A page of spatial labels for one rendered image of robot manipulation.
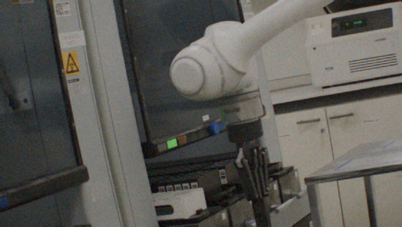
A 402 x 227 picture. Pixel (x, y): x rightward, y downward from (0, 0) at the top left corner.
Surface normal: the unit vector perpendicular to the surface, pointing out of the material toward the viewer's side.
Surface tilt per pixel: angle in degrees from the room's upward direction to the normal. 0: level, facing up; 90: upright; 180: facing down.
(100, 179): 90
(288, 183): 90
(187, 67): 96
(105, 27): 90
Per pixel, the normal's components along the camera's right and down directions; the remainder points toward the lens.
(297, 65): -0.46, 0.14
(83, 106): 0.87, -0.15
